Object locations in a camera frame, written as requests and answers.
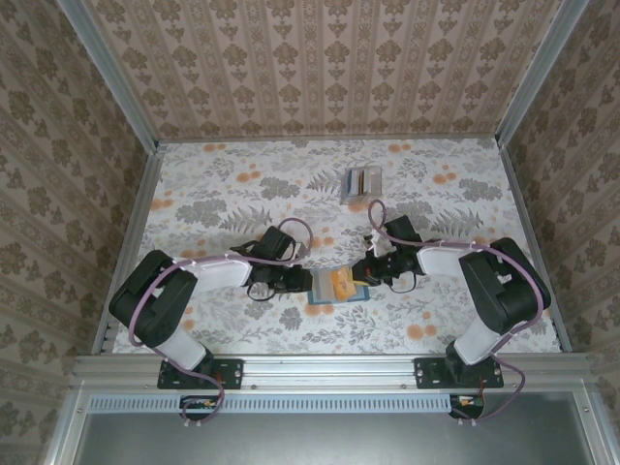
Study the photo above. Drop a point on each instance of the blue card holder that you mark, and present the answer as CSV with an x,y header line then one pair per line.
x,y
322,286

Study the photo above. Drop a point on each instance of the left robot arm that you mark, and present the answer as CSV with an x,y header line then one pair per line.
x,y
155,310

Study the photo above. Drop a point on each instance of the aluminium frame rail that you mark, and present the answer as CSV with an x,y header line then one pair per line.
x,y
329,140
533,194
140,203
329,370

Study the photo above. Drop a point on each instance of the orange block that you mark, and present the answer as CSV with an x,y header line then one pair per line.
x,y
343,286

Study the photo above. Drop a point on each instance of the floral table cover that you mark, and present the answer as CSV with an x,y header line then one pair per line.
x,y
300,334

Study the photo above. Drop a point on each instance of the blue credit card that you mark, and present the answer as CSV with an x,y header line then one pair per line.
x,y
349,180

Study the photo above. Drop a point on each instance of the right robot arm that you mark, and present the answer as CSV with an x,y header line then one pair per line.
x,y
504,290

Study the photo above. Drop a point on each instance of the black controller board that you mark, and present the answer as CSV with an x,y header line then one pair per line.
x,y
198,407
467,406

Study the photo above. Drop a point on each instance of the aluminium frame post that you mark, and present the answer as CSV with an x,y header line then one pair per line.
x,y
537,72
109,72

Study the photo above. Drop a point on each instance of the grey metal panel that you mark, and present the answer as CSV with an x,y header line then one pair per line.
x,y
315,441

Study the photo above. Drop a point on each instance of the clear acrylic card stand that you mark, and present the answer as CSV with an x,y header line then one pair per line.
x,y
361,199

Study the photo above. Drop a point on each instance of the brown credit card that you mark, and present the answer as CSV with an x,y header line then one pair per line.
x,y
361,180

